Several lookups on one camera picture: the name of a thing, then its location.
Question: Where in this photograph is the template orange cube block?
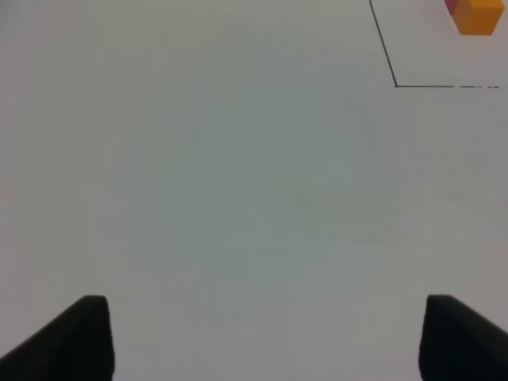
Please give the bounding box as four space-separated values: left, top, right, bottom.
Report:
452 0 505 36

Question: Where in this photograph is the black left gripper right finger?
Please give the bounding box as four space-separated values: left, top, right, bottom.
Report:
418 294 507 380

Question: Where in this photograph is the template red cube block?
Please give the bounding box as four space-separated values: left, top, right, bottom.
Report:
444 0 458 16

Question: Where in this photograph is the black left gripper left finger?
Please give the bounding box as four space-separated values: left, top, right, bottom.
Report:
1 295 115 380

